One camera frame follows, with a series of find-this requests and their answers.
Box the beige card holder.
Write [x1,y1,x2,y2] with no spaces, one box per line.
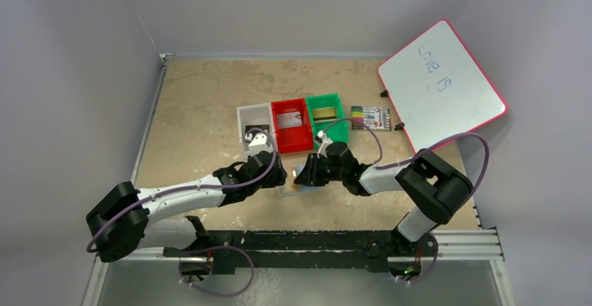
[276,164,320,197]

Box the green plastic bin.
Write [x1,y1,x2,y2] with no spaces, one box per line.
[305,94,349,143]

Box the red plastic bin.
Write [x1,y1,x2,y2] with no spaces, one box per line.
[271,99,313,154]

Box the gold credit card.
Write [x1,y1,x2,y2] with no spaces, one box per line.
[311,107,337,122]

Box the marker pen pack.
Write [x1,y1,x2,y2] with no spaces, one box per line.
[350,105,392,131]

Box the white plastic bin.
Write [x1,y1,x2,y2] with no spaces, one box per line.
[236,103,277,157]

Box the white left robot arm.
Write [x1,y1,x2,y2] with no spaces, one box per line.
[85,152,287,263]

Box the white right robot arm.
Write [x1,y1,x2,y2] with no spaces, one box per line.
[294,142,475,255]

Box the black credit card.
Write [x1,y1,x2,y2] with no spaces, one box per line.
[244,124,269,137]

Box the silver credit card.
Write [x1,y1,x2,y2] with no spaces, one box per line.
[276,111,303,129]

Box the black whiteboard clip lower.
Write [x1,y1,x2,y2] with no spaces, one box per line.
[394,122,405,131]

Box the pink framed whiteboard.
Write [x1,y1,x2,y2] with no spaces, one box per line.
[378,20,508,152]

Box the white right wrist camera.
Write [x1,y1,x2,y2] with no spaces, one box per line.
[313,131,334,156]

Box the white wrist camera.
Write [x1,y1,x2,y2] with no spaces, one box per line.
[246,133,273,156]
[313,131,334,156]

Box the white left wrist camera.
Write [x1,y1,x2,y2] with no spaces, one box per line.
[246,133,273,156]

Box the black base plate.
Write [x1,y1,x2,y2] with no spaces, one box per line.
[163,230,438,275]

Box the aluminium frame rail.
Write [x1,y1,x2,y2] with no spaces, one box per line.
[84,230,512,305]

